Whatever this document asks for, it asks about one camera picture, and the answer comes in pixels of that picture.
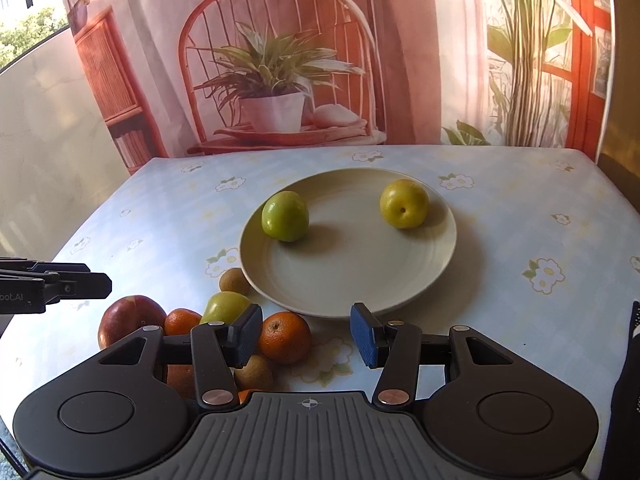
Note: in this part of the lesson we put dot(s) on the printed backdrop cloth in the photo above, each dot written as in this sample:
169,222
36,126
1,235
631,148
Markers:
410,60

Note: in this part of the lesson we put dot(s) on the orange tangerine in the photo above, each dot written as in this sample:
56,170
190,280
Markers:
180,380
287,340
243,396
181,321

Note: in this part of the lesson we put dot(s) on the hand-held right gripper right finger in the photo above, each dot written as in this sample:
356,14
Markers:
364,335

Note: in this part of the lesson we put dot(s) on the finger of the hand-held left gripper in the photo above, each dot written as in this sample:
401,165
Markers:
55,266
80,285

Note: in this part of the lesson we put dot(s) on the yellow-green pear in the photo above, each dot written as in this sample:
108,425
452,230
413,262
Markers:
222,305

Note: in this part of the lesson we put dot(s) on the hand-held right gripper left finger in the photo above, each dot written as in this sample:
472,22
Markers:
247,335

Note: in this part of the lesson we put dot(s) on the yellow-green plum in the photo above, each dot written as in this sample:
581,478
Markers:
404,203

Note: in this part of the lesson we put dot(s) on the red apple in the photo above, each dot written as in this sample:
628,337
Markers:
127,317

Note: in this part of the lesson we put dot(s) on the brown kiwi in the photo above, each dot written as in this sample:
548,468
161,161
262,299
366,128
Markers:
255,372
234,280

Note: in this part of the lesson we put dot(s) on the cream ceramic plate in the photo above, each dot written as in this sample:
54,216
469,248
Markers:
350,270

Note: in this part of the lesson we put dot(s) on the green apple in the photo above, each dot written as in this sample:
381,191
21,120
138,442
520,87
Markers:
285,216

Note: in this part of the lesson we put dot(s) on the green tree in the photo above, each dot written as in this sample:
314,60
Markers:
30,35

